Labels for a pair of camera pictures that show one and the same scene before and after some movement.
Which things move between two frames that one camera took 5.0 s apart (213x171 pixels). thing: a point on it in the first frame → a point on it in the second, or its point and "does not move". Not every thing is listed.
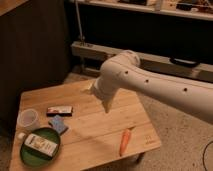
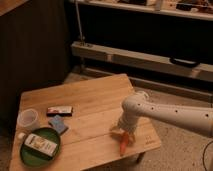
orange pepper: [125, 140] does not move
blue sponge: [58, 123] does not move
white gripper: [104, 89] → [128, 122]
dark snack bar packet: [64, 111] does not move
